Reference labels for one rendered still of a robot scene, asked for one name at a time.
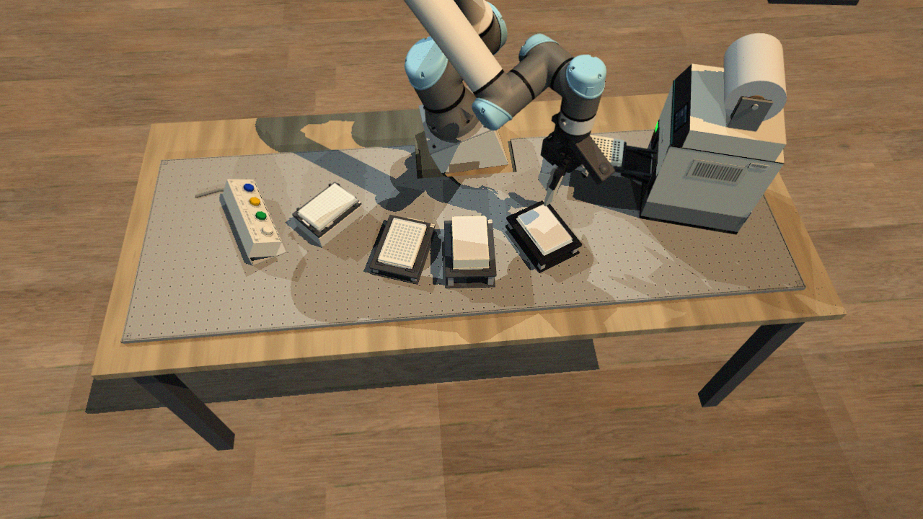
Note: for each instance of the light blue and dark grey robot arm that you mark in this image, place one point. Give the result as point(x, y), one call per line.
point(464, 36)

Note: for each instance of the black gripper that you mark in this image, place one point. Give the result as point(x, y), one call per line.
point(556, 145)

